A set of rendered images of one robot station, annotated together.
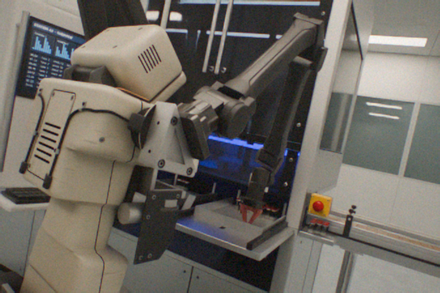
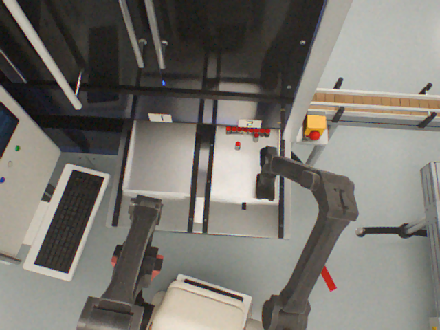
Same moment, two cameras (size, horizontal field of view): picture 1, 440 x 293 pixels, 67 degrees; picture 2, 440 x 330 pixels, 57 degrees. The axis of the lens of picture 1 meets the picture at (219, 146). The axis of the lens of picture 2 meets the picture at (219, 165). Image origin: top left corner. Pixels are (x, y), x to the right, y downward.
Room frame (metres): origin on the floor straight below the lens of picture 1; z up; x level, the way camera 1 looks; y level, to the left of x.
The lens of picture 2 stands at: (0.75, 0.18, 2.39)
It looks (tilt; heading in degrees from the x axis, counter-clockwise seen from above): 69 degrees down; 338
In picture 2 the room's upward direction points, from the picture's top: straight up
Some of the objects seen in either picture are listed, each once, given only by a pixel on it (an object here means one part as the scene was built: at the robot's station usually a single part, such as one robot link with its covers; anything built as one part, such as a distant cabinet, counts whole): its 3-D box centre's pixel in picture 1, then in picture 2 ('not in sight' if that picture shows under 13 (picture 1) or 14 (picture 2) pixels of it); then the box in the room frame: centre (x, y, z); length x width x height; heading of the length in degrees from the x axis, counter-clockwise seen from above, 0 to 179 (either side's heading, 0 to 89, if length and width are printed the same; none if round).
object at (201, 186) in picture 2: (181, 205); (199, 202); (1.17, 0.09, 0.91); 0.14 x 0.03 x 0.06; 153
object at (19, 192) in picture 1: (62, 193); (70, 218); (1.33, 0.58, 0.82); 0.40 x 0.14 x 0.02; 144
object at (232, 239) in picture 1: (197, 210); (203, 173); (1.29, 0.03, 0.87); 0.70 x 0.48 x 0.02; 64
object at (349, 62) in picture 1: (344, 94); not in sight; (1.72, -0.57, 1.51); 0.85 x 0.01 x 0.59; 154
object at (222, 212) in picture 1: (245, 214); (246, 157); (1.28, -0.15, 0.90); 0.34 x 0.26 x 0.04; 154
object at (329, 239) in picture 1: (319, 235); (311, 128); (1.30, -0.46, 0.87); 0.14 x 0.13 x 0.02; 154
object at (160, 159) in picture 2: (173, 191); (161, 152); (1.42, 0.16, 0.90); 0.34 x 0.26 x 0.04; 154
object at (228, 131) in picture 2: (255, 208); (247, 132); (1.37, -0.20, 0.90); 0.18 x 0.02 x 0.05; 64
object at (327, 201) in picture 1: (320, 205); (314, 124); (1.27, -0.43, 1.00); 0.08 x 0.07 x 0.07; 154
